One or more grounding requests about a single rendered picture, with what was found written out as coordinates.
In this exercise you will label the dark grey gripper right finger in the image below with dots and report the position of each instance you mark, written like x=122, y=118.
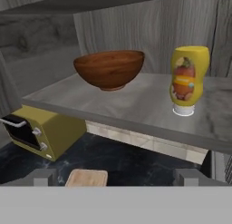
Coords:
x=193, y=177

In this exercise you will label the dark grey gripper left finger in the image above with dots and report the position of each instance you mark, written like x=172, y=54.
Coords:
x=42, y=177

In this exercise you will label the light wooden cutting board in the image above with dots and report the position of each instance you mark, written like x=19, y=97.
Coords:
x=86, y=178

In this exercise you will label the yellow condiment bottle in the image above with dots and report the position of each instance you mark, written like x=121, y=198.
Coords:
x=186, y=79

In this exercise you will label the brown wooden bowl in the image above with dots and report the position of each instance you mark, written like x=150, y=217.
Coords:
x=109, y=68

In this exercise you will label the grey wooden cabinet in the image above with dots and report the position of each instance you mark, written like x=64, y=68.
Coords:
x=142, y=52

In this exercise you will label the olive green toaster oven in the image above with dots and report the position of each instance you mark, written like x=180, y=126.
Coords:
x=45, y=131

